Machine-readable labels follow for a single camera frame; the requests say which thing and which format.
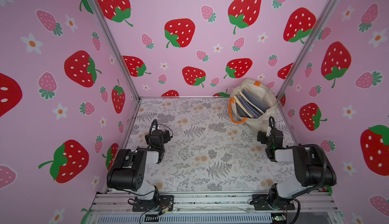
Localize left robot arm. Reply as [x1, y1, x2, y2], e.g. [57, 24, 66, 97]
[106, 119, 173, 208]

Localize aluminium front rail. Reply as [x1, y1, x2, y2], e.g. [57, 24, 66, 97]
[82, 191, 346, 224]

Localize cream trim pouch underneath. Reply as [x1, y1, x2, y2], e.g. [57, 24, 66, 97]
[233, 92, 260, 118]

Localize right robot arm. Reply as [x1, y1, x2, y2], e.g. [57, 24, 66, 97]
[250, 116, 336, 209]

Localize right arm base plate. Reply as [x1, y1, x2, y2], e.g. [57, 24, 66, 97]
[249, 194, 295, 210]

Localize beige canvas bag orange handles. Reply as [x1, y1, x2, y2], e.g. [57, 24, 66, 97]
[229, 79, 277, 134]

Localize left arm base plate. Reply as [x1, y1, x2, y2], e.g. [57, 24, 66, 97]
[132, 194, 174, 212]

